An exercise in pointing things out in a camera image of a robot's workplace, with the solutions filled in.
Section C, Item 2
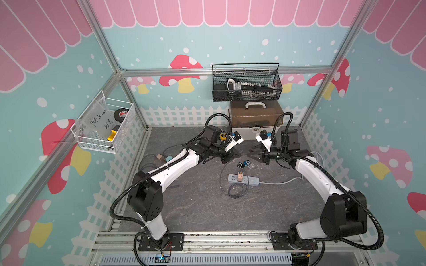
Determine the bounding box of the socket bit set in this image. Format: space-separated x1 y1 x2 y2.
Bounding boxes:
225 78 277 99

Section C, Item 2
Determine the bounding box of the clear plastic wall bin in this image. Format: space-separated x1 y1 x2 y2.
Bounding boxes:
71 91 135 154

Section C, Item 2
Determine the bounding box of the black electrical tape roll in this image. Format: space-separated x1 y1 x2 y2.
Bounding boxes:
114 108 129 124

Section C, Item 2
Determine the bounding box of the yellow tool in bin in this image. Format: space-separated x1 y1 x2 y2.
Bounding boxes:
107 130 117 142

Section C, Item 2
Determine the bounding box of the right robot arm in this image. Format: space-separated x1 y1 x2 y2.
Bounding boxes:
249 124 385 250

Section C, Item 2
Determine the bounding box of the white toolbox brown lid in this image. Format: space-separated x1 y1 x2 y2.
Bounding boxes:
229 100 284 140

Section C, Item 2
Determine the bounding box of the grey USB cable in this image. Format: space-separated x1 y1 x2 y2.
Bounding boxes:
219 156 250 200

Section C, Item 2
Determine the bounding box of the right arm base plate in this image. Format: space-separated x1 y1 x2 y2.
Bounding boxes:
268 231 318 252

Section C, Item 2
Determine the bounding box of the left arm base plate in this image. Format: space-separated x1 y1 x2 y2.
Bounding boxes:
136 233 185 252

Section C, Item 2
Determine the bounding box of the white power strip cord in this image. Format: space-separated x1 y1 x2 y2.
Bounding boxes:
258 150 326 186

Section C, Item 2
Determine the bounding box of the yellow tape measure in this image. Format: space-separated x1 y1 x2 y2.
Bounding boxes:
219 133 228 141

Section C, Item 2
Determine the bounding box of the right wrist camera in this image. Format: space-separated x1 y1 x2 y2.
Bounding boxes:
255 130 272 152

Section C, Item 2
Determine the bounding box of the white power strip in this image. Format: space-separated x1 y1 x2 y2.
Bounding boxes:
227 174 260 187

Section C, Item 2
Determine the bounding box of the pink USB charger adapter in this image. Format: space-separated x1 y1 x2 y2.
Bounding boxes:
237 171 244 182

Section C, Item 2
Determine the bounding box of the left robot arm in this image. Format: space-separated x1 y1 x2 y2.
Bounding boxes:
109 113 244 249

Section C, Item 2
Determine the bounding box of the brown grey plug on table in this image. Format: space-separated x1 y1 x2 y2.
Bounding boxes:
156 154 173 162

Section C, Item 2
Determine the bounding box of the black wire mesh basket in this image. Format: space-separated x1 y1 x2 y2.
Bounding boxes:
211 63 282 102

